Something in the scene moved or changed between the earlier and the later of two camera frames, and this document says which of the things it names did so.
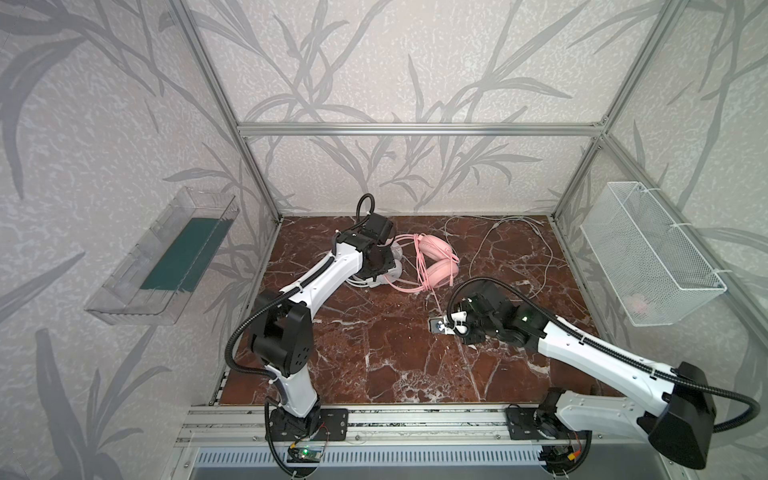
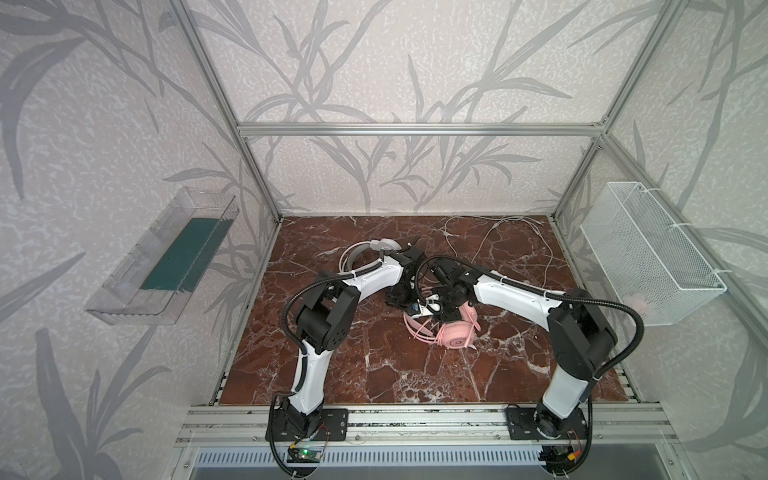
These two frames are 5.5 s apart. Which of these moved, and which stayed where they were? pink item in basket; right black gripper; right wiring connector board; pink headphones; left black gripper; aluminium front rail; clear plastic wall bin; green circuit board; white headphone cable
Moved: pink headphones; right black gripper; left black gripper
Stayed: green circuit board; aluminium front rail; right wiring connector board; clear plastic wall bin; pink item in basket; white headphone cable
